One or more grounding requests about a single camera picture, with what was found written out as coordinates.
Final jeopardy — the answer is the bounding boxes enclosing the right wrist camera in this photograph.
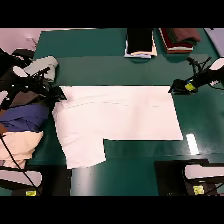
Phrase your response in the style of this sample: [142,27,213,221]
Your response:
[186,56,213,80]

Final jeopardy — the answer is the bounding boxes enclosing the maroon garment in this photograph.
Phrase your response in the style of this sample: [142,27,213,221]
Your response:
[170,28,202,45]

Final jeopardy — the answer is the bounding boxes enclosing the white T-shirt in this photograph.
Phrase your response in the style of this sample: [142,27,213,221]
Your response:
[52,85,185,170]

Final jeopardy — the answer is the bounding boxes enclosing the blue garment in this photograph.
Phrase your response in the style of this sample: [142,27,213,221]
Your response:
[0,102,51,134]

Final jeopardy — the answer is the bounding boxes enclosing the black garment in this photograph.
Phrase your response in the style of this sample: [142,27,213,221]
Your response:
[126,28,155,55]

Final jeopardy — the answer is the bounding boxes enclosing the grey garment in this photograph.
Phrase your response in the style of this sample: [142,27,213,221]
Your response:
[23,55,60,83]

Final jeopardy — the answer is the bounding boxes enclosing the brown garment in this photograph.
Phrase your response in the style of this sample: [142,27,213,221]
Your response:
[0,89,46,112]

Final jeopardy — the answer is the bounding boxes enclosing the cream garment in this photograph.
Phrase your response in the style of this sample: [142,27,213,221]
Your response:
[0,130,45,170]

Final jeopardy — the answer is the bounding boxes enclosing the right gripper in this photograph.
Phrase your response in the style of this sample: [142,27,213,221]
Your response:
[168,78,199,96]

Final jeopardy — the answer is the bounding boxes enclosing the black cable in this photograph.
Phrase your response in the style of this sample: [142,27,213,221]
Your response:
[0,132,43,197]

